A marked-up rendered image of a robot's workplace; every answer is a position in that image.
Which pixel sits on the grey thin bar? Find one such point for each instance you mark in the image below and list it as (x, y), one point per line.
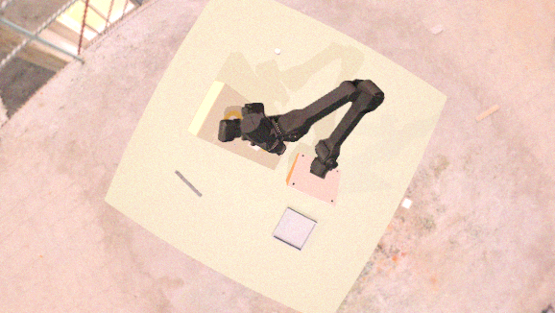
(188, 183)

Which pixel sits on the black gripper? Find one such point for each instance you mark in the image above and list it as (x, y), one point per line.
(230, 129)

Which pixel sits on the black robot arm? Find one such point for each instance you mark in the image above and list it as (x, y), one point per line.
(269, 132)

